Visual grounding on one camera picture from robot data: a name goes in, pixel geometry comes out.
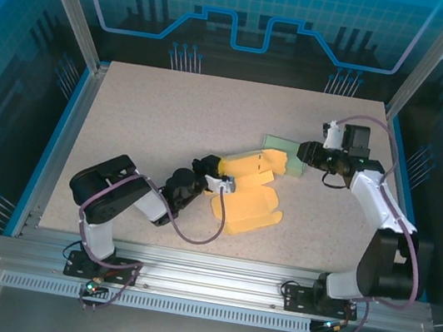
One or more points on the light green paper box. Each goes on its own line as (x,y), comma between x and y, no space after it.
(282,144)

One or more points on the yellow paper box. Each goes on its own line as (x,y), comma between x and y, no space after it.
(249,204)

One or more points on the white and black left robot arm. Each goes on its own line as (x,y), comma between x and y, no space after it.
(103,193)

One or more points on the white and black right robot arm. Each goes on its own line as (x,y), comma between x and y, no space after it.
(372,198)

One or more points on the blue table edge strip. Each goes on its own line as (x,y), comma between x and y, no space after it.
(51,152)

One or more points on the small LED connector board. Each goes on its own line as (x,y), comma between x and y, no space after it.
(92,286)
(333,325)

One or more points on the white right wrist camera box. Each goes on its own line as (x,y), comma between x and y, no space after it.
(333,137)

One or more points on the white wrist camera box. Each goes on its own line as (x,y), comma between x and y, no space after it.
(218,183)
(333,137)

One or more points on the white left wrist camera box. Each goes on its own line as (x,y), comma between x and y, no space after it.
(218,183)

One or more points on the aluminium frame rail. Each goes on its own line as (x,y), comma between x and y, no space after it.
(208,275)

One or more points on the aluminium side rail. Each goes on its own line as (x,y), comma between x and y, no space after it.
(65,154)

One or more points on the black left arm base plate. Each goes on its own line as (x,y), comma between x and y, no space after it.
(72,266)

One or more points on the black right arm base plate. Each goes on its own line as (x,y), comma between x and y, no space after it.
(293,297)

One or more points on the aluminium frame post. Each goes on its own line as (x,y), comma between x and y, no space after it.
(432,60)
(73,8)

